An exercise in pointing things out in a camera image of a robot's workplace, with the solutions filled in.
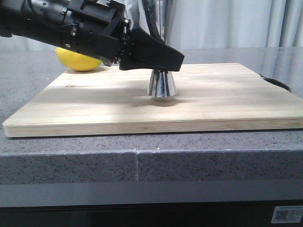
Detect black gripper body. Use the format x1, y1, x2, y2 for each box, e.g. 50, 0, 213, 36
61, 0, 130, 67

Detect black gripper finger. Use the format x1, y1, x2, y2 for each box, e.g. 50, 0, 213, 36
119, 27, 185, 71
142, 0, 164, 42

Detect steel double jigger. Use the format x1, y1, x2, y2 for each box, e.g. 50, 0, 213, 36
148, 0, 177, 98

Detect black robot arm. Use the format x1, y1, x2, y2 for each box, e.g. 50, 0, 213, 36
0, 0, 184, 71

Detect yellow lemon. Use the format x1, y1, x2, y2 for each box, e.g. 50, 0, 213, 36
55, 47, 102, 71

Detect grey curtain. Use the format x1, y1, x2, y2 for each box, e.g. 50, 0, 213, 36
123, 0, 303, 50

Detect wooden cutting board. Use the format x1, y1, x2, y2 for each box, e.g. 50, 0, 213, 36
3, 63, 303, 137

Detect white QR code label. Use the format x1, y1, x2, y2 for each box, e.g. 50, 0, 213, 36
271, 206, 303, 224

